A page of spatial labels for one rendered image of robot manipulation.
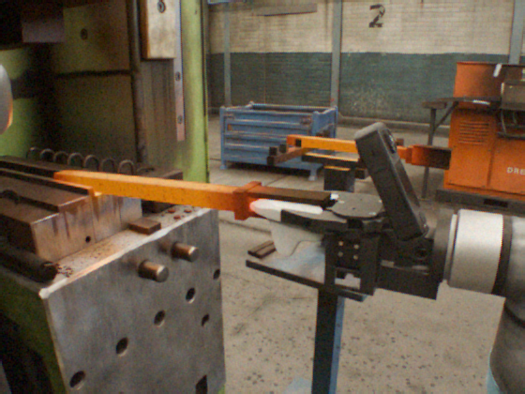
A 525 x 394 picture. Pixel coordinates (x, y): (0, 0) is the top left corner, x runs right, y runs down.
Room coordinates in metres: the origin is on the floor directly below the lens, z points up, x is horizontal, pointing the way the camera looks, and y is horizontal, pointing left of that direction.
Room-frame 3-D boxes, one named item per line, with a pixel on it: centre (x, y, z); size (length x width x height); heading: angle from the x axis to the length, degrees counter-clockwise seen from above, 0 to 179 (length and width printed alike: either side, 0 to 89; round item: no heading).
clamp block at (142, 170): (0.73, 0.22, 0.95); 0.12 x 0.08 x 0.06; 62
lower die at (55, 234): (0.64, 0.44, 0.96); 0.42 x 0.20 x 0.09; 62
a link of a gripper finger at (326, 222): (0.38, -0.06, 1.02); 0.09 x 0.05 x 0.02; 65
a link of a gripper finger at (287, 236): (0.40, -0.02, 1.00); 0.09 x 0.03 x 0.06; 65
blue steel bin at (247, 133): (4.69, -0.19, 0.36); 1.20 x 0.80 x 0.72; 64
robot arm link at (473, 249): (0.33, -0.20, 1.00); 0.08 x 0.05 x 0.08; 152
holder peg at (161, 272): (0.54, 0.16, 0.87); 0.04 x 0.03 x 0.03; 62
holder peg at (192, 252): (0.60, 0.13, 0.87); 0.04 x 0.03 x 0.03; 62
